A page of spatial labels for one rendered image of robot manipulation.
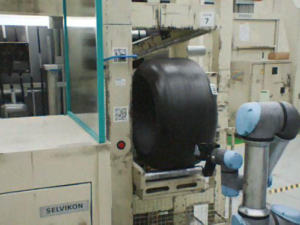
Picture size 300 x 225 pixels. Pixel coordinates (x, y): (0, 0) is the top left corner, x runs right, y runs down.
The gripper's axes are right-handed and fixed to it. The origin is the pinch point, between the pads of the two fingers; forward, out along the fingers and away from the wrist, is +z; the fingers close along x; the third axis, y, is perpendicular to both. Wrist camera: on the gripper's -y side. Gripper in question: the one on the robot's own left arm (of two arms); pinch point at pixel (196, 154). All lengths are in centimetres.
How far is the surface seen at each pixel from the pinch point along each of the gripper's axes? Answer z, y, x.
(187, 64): 9.0, 45.2, -1.5
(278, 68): 368, 56, -340
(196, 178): 11.9, -14.7, -5.7
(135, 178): 15.9, -11.6, 27.1
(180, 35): 51, 65, -18
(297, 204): 144, -85, -181
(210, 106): -4.6, 23.8, -6.2
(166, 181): 12.4, -14.7, 11.7
